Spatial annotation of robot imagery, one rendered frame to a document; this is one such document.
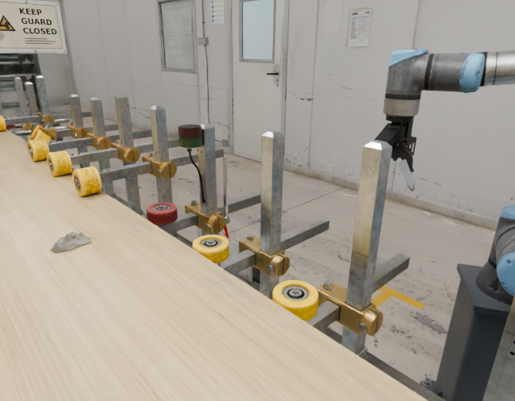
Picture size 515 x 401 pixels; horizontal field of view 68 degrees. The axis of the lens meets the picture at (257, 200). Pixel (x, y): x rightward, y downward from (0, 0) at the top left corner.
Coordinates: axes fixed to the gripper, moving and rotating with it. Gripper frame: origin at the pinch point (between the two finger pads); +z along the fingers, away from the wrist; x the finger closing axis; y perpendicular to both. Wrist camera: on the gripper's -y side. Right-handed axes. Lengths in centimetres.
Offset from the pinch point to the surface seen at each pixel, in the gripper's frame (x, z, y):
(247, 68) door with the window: 304, -18, 224
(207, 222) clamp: 30, 8, -42
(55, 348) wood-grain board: 2, 4, -90
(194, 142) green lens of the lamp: 30, -15, -45
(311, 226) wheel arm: 10.4, 9.9, -20.5
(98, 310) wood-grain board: 6, 4, -82
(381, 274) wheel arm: -14.9, 11.5, -26.4
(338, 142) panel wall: 168, 50, 224
